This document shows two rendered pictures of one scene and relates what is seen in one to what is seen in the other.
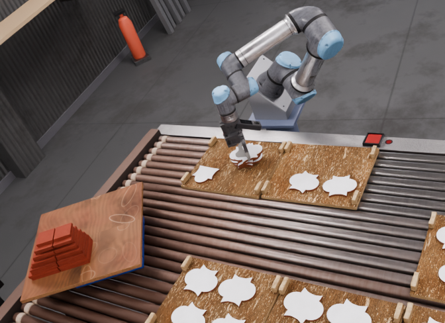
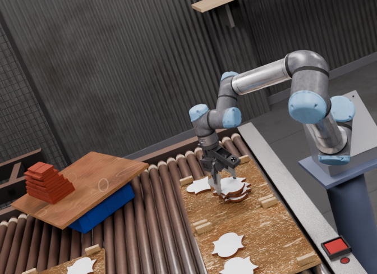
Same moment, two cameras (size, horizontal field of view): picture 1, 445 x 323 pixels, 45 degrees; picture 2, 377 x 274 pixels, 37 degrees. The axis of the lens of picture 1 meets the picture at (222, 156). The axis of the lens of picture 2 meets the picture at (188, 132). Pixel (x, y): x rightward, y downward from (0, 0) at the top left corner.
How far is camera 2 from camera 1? 1.65 m
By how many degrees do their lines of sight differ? 43
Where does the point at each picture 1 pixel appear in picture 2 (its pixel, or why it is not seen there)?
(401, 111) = not seen: outside the picture
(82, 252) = (48, 193)
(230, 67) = (221, 90)
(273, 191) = (205, 236)
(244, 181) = (207, 211)
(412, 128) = not seen: outside the picture
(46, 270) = (33, 192)
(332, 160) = (275, 241)
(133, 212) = (111, 185)
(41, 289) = (22, 204)
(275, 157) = (251, 206)
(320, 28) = (297, 83)
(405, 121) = not seen: outside the picture
